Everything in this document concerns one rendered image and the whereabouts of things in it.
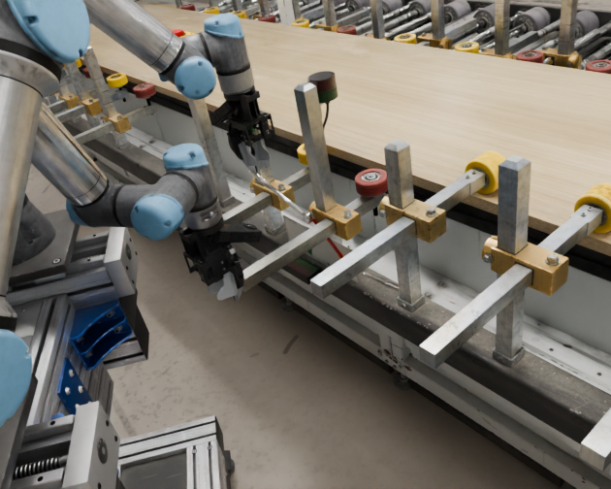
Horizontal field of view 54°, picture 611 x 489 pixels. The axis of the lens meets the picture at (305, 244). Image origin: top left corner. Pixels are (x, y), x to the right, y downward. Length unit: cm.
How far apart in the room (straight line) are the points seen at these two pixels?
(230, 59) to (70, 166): 45
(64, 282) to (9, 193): 55
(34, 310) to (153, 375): 121
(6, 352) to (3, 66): 31
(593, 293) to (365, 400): 101
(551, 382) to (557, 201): 37
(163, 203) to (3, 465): 44
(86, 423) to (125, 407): 145
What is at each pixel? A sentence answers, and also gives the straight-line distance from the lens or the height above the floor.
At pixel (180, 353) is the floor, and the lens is 246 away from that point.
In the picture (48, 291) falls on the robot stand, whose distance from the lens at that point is 127.
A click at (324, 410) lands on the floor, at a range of 209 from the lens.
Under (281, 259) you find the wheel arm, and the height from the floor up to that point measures 85.
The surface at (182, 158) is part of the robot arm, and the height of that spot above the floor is 118.
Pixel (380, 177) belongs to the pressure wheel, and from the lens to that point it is 143.
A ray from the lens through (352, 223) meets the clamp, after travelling 136.
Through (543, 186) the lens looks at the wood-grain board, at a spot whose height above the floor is 90.
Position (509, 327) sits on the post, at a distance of 117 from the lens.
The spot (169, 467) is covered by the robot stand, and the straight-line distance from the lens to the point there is 184.
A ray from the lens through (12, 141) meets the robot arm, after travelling 73.
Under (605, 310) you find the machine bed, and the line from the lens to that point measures 133.
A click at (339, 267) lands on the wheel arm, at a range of 107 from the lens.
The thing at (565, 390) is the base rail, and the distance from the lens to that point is 121.
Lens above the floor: 161
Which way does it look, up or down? 35 degrees down
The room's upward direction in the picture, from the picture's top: 12 degrees counter-clockwise
